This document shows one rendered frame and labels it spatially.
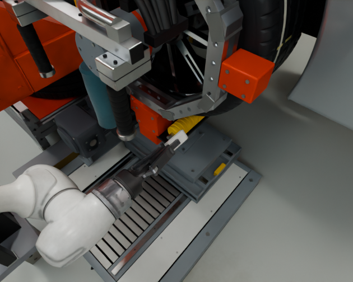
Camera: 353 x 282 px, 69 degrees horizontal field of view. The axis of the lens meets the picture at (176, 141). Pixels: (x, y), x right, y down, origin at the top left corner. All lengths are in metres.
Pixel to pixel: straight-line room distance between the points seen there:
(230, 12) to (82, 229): 0.52
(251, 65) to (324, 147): 1.21
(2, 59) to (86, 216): 0.66
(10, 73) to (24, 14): 0.40
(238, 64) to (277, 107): 1.29
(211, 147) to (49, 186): 0.79
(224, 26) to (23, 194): 0.56
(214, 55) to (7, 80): 0.77
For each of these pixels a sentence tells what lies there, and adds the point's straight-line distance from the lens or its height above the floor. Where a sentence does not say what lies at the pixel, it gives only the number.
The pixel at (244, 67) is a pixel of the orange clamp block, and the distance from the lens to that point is 0.57.
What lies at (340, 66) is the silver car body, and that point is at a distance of 0.66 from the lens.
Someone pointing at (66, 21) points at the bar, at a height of 0.96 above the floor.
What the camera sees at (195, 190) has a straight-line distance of 1.20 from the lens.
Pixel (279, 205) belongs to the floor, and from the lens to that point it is 1.42.
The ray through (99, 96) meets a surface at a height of 0.65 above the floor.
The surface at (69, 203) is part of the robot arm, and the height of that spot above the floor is 0.69.
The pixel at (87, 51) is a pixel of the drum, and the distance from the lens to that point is 0.69.
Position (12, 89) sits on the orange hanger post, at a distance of 1.13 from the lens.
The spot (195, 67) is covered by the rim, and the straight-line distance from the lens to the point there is 0.81.
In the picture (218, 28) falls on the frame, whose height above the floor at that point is 0.95.
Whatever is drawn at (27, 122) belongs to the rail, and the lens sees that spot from 1.37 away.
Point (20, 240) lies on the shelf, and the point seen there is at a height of 0.45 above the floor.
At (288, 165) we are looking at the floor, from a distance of 1.56.
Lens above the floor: 1.21
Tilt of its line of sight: 52 degrees down
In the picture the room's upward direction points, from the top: straight up
